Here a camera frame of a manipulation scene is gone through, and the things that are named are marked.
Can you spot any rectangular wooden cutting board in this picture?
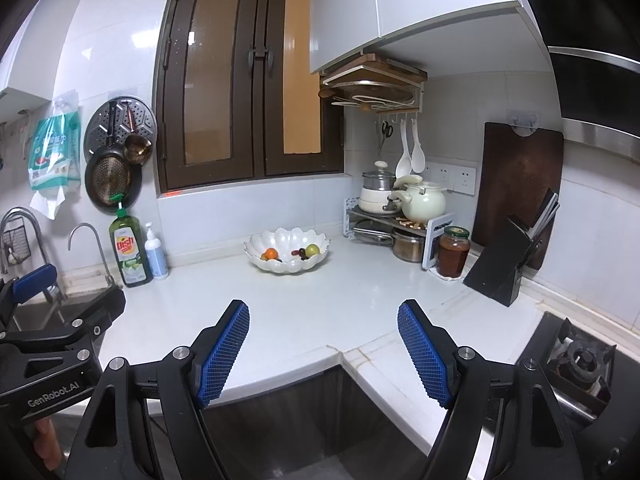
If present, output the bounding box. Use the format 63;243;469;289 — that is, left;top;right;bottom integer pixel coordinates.
320;54;428;86

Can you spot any dark wooden cutting board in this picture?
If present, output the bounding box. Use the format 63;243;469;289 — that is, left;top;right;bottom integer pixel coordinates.
471;121;565;271

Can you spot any cream kettle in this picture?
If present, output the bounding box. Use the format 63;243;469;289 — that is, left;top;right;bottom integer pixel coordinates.
390;175;447;223

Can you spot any perforated steel steamer plate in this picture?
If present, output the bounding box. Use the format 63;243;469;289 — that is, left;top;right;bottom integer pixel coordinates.
83;99;158;163

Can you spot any gas stove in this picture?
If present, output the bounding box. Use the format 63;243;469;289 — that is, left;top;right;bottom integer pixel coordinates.
480;310;640;480

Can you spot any steel sink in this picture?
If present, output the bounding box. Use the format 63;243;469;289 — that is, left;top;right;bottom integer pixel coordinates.
12;285;125;333

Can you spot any white pump soap bottle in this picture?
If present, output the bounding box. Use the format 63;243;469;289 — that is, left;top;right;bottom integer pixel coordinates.
144;221;170;281

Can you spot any white rice paddle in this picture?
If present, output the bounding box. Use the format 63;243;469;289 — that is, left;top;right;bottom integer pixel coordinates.
411;119;427;173

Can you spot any white plastic rack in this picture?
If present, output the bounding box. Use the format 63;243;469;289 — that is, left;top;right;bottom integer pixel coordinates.
344;197;361;238

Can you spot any person's left hand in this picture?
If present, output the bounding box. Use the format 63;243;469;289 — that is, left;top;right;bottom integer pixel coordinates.
32;415;64;471

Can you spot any hanging paper towel pack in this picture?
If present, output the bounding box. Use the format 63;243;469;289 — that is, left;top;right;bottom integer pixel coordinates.
27;91;82;220

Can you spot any glass jar red sauce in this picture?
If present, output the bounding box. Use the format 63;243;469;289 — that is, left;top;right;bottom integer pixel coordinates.
436;226;471;279

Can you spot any black range hood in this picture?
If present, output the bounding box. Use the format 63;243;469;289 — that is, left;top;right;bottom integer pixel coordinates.
505;0;640;141

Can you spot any white hanging wire rack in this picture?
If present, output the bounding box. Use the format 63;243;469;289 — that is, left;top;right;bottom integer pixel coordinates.
320;52;429;117

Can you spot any steel pot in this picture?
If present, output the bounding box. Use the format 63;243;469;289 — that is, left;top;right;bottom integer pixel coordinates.
391;228;426;264

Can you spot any glass lid white knob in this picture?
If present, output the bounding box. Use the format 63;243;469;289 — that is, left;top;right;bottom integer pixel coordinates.
362;161;396;182

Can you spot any green dish soap bottle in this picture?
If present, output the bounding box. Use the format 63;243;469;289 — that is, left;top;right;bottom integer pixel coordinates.
109;203;154;289

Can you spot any white wall cabinet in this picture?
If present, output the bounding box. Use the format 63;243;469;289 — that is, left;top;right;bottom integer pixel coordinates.
309;0;523;76
0;10;56;121

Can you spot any black knife block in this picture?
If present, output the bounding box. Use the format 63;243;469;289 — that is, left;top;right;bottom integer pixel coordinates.
462;188;561;307

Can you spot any tall steel faucet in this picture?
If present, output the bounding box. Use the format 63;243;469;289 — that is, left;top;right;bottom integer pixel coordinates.
0;207;68;311

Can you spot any clear wall hook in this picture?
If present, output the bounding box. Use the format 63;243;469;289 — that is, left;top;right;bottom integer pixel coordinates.
507;110;541;137

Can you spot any metal corner shelf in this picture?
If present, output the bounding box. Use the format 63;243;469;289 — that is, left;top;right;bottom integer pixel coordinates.
347;205;458;271

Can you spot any dark round strainer pan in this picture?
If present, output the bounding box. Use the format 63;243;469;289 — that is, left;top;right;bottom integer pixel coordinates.
84;142;143;213

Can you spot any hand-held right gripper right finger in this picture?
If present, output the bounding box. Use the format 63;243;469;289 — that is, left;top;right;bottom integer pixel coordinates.
397;299;586;480

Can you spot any brass ladle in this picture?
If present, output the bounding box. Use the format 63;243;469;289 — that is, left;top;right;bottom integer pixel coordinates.
122;102;153;165

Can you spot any white rice spoon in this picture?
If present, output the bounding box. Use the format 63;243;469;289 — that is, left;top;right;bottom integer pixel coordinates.
396;120;413;179

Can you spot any wire basket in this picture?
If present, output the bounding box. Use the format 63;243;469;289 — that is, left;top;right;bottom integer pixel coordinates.
1;219;31;266

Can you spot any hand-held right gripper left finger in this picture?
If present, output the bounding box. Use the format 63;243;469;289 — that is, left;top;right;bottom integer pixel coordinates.
65;299;251;480

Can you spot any dark brown window sash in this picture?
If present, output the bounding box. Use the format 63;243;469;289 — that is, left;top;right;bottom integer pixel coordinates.
157;0;266;193
260;0;346;178

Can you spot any white wall socket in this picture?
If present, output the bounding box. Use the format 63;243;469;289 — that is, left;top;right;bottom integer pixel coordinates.
427;162;453;191
452;165;478;195

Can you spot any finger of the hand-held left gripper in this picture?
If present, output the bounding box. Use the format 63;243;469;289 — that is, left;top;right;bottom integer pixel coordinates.
0;263;58;334
0;287;126;379

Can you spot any white scalloped bowl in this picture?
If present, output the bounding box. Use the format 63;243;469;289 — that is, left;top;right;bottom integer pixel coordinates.
243;227;331;276

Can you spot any round wooden board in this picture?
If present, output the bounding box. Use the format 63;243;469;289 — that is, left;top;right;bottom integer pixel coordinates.
327;77;418;111

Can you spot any cream cooking pot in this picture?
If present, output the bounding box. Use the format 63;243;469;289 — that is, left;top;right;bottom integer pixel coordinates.
359;187;403;213

